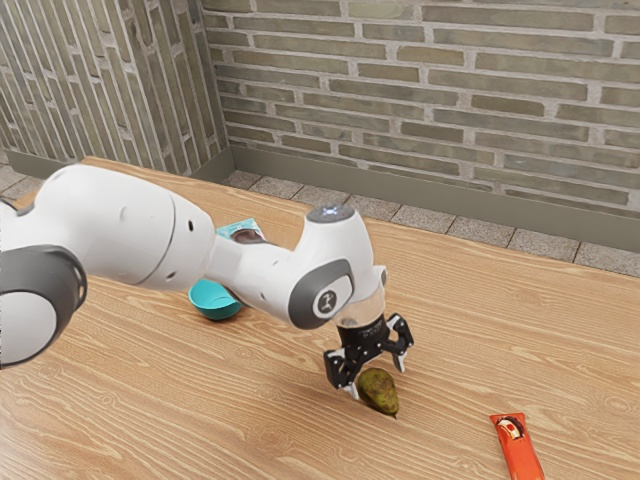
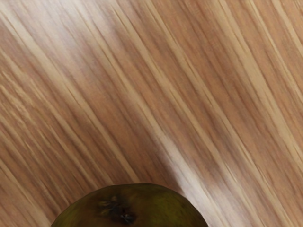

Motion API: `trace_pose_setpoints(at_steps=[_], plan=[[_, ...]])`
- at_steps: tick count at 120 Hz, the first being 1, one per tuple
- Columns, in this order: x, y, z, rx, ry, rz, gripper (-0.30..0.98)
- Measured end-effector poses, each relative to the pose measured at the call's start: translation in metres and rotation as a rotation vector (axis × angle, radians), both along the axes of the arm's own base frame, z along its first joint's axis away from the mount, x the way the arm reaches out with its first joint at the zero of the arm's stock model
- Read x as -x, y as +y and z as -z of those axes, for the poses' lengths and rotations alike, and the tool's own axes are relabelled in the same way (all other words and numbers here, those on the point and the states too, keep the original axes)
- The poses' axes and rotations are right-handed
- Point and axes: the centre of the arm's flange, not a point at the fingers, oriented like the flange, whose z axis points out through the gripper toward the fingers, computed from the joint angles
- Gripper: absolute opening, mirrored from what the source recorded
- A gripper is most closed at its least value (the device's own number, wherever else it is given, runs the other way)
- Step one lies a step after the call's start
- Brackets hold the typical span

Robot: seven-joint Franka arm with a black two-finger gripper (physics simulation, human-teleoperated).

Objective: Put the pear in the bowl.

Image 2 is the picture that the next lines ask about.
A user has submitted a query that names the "green pear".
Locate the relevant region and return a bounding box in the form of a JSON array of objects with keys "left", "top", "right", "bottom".
[{"left": 50, "top": 183, "right": 209, "bottom": 227}]

